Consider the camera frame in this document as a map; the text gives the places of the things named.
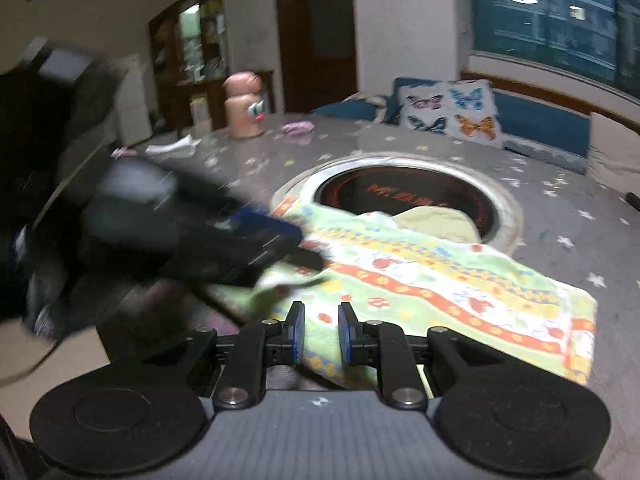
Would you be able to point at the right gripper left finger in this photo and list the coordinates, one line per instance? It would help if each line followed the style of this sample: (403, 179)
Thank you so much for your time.
(248, 355)

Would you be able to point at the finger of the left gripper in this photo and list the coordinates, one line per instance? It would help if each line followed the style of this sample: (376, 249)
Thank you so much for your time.
(299, 256)
(248, 228)

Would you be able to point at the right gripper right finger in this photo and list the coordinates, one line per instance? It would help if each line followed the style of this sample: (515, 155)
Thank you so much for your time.
(394, 355)

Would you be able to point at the green patterned child shirt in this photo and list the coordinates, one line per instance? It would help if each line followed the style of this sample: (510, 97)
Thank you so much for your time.
(418, 281)

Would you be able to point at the white paper sheet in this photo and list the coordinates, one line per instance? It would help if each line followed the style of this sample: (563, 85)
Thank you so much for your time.
(186, 145)

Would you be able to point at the round built-in induction cooker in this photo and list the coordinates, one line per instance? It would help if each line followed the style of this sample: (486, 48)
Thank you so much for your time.
(394, 183)

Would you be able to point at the white refrigerator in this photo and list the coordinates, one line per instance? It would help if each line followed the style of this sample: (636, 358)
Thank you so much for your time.
(132, 110)

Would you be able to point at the pink hair scrunchie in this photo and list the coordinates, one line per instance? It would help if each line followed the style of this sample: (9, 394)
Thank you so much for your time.
(298, 128)

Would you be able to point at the pink cartoon water bottle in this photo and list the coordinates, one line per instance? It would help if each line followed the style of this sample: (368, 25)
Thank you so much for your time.
(245, 107)

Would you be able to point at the beige cloth on sofa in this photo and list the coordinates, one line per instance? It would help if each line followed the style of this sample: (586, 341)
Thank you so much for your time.
(367, 107)

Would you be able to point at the dark wooden cabinet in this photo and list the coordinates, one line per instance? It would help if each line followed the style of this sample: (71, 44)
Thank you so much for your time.
(189, 48)

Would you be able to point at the butterfly print pillow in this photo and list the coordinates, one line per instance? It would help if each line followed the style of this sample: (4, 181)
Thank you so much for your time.
(465, 110)

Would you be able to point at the dark wooden door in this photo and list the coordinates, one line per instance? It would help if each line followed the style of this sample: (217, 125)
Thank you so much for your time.
(317, 42)

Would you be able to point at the blue sofa bench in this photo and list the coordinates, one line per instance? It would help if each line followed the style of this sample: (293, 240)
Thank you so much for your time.
(531, 127)

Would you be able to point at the black remote control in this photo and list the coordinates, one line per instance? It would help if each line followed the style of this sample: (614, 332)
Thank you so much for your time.
(633, 200)

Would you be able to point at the beige cushion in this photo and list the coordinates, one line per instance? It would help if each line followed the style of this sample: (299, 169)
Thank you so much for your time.
(613, 155)

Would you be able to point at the large dark window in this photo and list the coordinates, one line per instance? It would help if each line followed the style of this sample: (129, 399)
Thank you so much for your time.
(595, 39)

